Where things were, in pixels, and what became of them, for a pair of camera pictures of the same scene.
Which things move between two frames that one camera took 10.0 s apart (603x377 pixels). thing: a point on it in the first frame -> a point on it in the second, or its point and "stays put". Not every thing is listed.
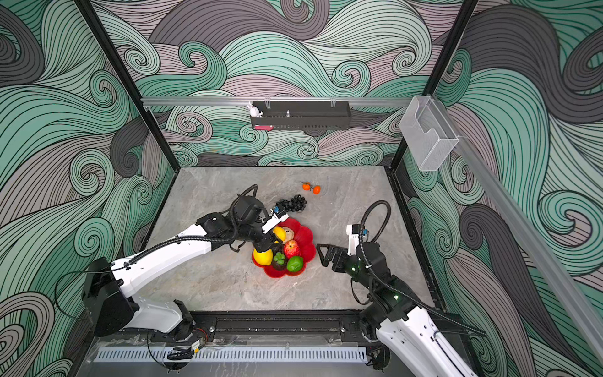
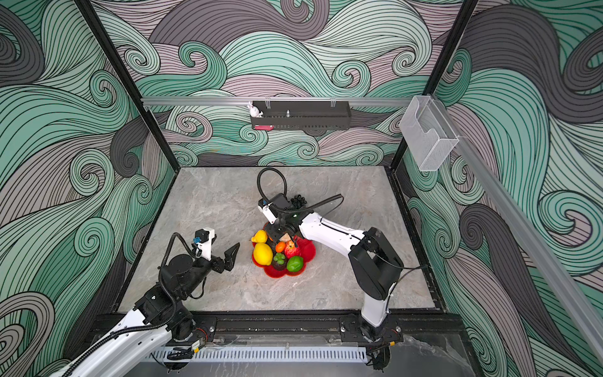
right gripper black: [342, 254] -> [273, 234]
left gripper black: [267, 242] -> [218, 266]
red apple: [290, 248] stays put
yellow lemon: [263, 258] stays put
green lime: [295, 264] stays put
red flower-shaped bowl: [304, 236] stays put
